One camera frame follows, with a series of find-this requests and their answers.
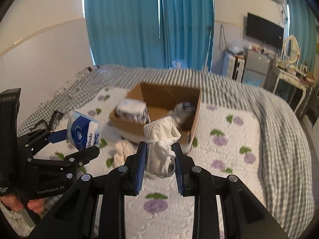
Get blue Vinda tissue pack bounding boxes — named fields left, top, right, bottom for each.
left=67, top=111, right=99, bottom=151

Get white socks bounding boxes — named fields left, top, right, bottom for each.
left=114, top=139, right=136, bottom=168

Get white cloth bundle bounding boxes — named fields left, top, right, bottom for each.
left=144, top=117, right=181, bottom=179

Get person's left hand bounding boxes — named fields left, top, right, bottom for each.
left=1, top=194, right=44, bottom=214

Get white floral quilt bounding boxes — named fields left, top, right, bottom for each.
left=32, top=86, right=273, bottom=239

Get patterned tissue pack in box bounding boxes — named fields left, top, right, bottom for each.
left=115, top=98, right=149, bottom=125

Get brown cardboard box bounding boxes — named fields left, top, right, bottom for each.
left=109, top=83, right=202, bottom=154

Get grey checkered bed sheet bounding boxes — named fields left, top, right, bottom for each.
left=18, top=65, right=315, bottom=238

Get large water bottle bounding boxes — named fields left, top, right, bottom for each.
left=171, top=59, right=188, bottom=69

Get blue plastic bag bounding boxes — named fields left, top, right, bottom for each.
left=242, top=79, right=264, bottom=87

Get white suitcase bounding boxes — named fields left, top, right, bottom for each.
left=222, top=52, right=245, bottom=83

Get grey mini fridge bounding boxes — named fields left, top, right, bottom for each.
left=242, top=50, right=270, bottom=81

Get white dressing table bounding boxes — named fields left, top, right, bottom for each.
left=263, top=64, right=309, bottom=114

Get clear plastic bag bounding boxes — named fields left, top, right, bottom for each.
left=227, top=39, right=246, bottom=55

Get teal curtain left panel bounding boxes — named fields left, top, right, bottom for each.
left=84, top=0, right=165, bottom=69

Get teal curtain panel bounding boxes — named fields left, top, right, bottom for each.
left=160, top=0, right=215, bottom=70
left=84, top=0, right=165, bottom=69
left=287, top=0, right=317, bottom=73

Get white oval vanity mirror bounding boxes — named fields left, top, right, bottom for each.
left=282, top=35, right=300, bottom=65

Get teal curtain middle panel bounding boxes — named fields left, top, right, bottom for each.
left=160, top=0, right=215, bottom=70

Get teal curtain right panel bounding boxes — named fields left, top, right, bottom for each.
left=287, top=0, right=317, bottom=73

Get black wall television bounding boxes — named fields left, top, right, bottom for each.
left=246, top=13, right=284, bottom=49

